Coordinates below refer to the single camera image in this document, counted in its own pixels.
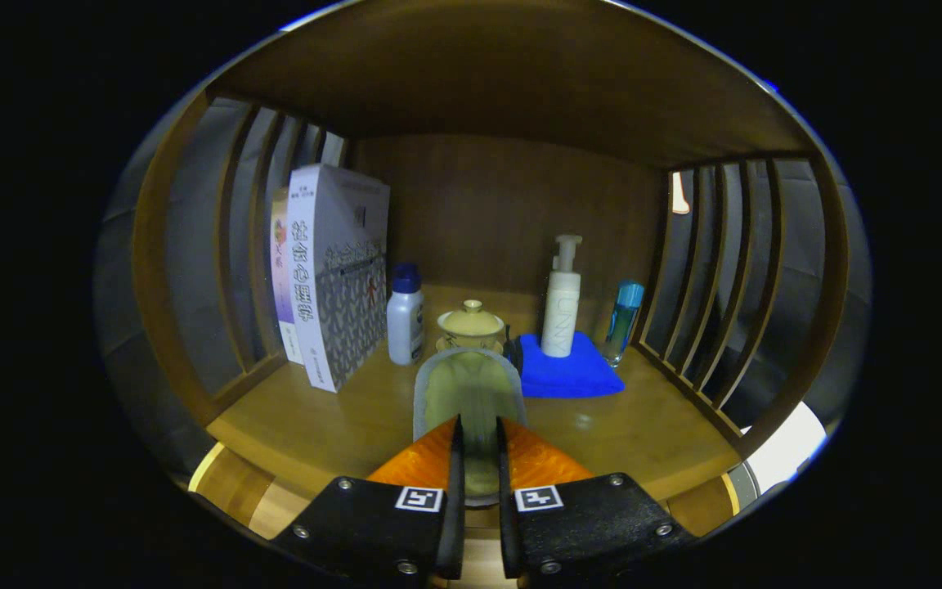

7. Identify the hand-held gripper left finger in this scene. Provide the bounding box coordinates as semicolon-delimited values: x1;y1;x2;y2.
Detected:
269;414;466;588

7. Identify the thin purple book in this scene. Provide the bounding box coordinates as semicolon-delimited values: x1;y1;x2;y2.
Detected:
270;188;305;366

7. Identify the folded blue cloth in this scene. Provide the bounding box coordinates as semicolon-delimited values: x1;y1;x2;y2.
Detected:
518;331;626;399

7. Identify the yellow lidded teacup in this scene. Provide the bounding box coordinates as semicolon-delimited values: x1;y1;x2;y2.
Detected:
436;299;507;354

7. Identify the thick white book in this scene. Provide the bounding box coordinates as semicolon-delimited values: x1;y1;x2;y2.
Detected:
287;164;391;394

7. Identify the white pump bottle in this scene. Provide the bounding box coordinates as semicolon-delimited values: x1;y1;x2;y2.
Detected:
541;235;584;359

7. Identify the wooden countertop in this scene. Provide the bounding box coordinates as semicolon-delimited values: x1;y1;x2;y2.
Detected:
205;282;746;504

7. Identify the clear blue bottle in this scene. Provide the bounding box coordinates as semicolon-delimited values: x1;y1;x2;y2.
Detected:
602;281;646;368

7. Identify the white bottle with blue cap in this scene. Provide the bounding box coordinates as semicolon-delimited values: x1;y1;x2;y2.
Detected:
387;263;426;366

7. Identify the white drawer unit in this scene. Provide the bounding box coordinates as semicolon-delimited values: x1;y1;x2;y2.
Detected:
745;401;828;494

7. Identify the brown wooden cabinet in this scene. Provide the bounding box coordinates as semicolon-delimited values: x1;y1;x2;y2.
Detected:
132;0;852;524

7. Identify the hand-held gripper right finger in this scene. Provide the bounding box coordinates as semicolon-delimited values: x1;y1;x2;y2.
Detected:
496;416;698;588

